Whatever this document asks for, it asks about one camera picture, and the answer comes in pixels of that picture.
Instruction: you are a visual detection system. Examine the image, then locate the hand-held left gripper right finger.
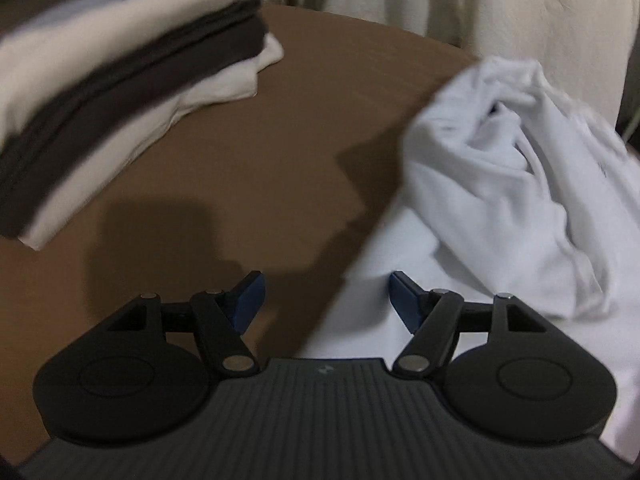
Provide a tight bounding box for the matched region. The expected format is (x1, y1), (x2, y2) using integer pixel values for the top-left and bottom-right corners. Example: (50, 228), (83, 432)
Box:
(389, 270), (548, 378)

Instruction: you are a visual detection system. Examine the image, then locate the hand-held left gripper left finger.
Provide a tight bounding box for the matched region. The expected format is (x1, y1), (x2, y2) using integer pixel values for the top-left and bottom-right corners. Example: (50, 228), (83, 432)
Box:
(105, 270), (268, 376)

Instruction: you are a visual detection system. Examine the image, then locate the white sweatshirt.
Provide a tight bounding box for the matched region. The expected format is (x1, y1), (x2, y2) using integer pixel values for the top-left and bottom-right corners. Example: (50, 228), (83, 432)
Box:
(295, 55), (640, 441)

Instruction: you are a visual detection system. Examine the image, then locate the white folded garment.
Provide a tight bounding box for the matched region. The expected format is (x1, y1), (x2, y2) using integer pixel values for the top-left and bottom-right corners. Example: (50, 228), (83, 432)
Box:
(20, 35), (286, 251)

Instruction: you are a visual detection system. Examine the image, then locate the white fluffy blanket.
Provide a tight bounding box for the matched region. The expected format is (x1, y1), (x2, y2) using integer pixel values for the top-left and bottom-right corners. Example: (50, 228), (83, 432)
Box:
(320, 0), (636, 126)

